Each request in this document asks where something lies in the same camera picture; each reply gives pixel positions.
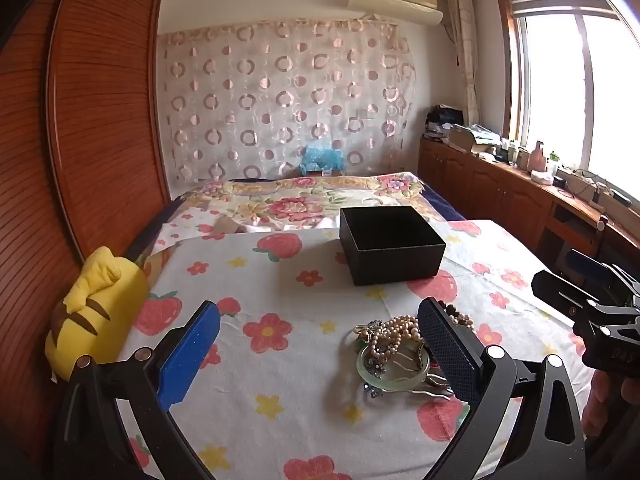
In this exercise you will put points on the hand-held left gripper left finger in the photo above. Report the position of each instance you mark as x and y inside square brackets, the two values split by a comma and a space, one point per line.
[192, 352]

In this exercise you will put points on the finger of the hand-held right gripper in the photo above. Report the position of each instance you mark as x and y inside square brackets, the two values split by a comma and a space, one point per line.
[560, 292]
[582, 262]

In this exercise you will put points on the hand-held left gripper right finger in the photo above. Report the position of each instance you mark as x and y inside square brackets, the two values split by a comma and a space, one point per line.
[445, 355]

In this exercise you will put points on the pale green jade bangle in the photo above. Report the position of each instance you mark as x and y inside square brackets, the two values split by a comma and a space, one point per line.
[370, 377]

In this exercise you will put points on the black square box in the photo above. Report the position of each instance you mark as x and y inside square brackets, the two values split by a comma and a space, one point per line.
[395, 260]

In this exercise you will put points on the person's right hand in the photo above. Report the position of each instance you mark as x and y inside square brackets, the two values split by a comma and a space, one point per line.
[607, 405]

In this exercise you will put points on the yellow plush toy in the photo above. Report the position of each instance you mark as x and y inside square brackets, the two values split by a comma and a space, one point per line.
[95, 310]

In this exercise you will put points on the white strawberry print sheet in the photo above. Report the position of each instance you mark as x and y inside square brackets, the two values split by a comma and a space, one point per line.
[300, 360]

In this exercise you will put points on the pink bottle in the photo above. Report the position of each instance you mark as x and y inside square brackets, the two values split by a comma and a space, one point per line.
[538, 157]

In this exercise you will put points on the long wooden cabinet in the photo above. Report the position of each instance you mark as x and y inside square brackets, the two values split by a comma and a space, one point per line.
[480, 185]

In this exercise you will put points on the dark blue bed sheet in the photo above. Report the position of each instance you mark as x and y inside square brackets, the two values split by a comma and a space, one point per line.
[440, 200]

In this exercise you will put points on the open cardboard box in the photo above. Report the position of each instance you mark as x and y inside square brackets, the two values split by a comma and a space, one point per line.
[472, 140]

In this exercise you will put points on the floral quilt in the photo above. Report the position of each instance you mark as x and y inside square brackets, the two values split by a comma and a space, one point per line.
[280, 205]

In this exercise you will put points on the wooden framed window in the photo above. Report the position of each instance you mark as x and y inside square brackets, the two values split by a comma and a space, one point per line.
[550, 85]

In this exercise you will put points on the blue plastic bag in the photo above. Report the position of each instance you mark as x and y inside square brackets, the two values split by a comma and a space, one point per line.
[322, 160]

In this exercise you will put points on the beige window curtain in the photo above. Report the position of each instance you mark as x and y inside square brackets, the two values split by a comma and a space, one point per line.
[465, 55]

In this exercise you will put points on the pink circle patterned wall cloth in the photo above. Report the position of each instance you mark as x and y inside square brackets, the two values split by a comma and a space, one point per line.
[285, 100]

